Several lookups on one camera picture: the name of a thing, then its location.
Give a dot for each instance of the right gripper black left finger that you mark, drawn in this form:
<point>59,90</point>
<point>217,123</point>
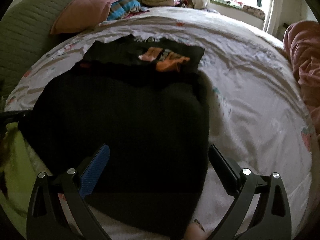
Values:
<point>46,219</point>

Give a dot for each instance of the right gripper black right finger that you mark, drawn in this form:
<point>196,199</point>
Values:
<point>271,218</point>

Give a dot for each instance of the black long-sleeve shirt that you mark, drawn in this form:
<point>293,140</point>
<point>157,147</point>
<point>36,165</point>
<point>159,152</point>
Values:
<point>145,100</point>

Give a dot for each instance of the clothes on window sill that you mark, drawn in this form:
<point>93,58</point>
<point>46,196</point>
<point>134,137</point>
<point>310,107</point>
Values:
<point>254,11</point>

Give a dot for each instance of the person's right hand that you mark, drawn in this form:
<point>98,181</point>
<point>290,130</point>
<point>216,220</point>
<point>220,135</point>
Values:
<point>195,231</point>

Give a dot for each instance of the green quilted headboard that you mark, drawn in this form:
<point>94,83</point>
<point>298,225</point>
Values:
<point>26,37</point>

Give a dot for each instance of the white strawberry print bedspread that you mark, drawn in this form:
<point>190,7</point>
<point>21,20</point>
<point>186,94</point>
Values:
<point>257,114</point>

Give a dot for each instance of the pink quilted pillow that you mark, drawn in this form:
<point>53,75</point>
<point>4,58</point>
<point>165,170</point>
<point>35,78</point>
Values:
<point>80,15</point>

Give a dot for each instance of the blue striped folded blanket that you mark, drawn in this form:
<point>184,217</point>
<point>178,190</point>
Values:
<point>122,8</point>

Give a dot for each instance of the pink crumpled blanket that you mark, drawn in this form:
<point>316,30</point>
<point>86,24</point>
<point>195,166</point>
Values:
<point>301,44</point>

